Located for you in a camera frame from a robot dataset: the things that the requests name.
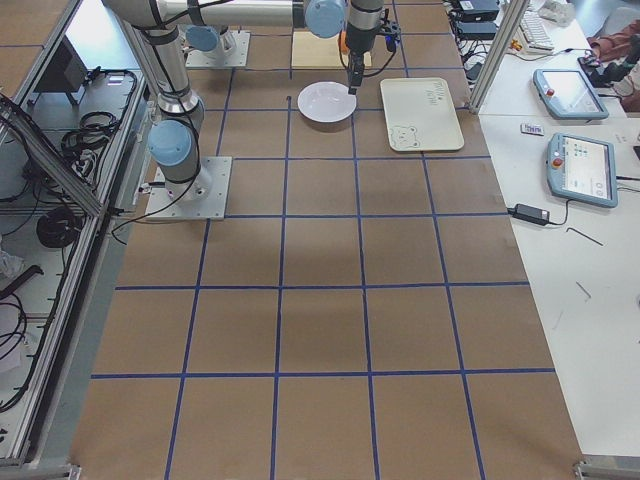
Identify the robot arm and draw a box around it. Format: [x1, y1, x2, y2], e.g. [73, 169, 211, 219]
[105, 1, 346, 201]
[186, 1, 398, 96]

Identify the teach pendant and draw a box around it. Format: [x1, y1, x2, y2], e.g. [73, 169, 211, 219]
[532, 69, 609, 120]
[546, 133, 618, 208]

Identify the near teach pendant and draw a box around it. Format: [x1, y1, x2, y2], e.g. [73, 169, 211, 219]
[546, 133, 618, 208]

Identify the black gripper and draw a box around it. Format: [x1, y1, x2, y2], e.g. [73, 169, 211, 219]
[346, 0, 383, 95]

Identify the black box on shelf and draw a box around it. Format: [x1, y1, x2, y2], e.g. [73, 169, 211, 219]
[35, 35, 88, 105]

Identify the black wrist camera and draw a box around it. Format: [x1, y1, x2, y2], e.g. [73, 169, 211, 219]
[378, 21, 401, 54]

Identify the far teach pendant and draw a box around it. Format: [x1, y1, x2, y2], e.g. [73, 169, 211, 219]
[532, 69, 609, 120]

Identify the white keyboard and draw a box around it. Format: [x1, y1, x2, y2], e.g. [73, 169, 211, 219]
[518, 11, 555, 54]

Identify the white round plate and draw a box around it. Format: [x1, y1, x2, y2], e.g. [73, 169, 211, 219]
[297, 81, 357, 123]

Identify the aluminium frame post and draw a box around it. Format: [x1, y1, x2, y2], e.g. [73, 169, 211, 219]
[468, 0, 529, 114]

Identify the cream bear tray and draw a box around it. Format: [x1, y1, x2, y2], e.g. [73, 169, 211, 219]
[380, 77, 464, 152]

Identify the bamboo cutting board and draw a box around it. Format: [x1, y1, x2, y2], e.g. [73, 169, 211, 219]
[291, 31, 349, 70]

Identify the black allen key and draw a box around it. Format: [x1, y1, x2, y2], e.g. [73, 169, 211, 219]
[565, 227, 604, 247]

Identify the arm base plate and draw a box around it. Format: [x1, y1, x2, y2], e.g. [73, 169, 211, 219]
[186, 30, 250, 70]
[145, 156, 233, 222]

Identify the black power adapter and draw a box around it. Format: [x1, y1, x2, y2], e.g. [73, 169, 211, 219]
[507, 203, 550, 226]

